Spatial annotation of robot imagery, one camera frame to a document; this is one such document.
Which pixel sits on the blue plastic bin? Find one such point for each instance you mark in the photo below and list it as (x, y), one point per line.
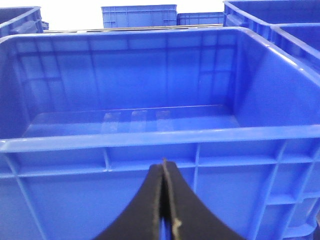
(21, 20)
(83, 117)

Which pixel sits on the blue bin at right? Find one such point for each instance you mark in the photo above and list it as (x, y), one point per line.
(292, 25)

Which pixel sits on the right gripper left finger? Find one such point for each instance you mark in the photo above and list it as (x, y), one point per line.
(140, 220)

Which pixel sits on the blue crate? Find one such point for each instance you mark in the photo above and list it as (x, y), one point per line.
(139, 16)
(200, 18)

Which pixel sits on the right blue plastic bin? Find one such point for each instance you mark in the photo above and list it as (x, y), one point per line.
(83, 117)

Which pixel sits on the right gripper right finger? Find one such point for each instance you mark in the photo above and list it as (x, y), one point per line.
(185, 216)

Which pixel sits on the left blue plastic bin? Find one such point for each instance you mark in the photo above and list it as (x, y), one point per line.
(21, 20)

